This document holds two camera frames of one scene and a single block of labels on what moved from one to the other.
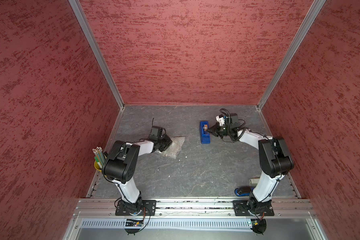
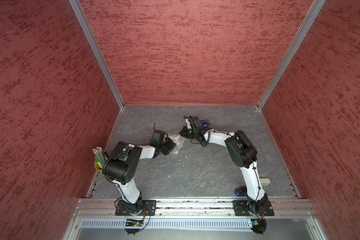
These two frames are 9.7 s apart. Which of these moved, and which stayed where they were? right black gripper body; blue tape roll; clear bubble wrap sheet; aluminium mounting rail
Moved: right black gripper body
Stayed: clear bubble wrap sheet; aluminium mounting rail; blue tape roll
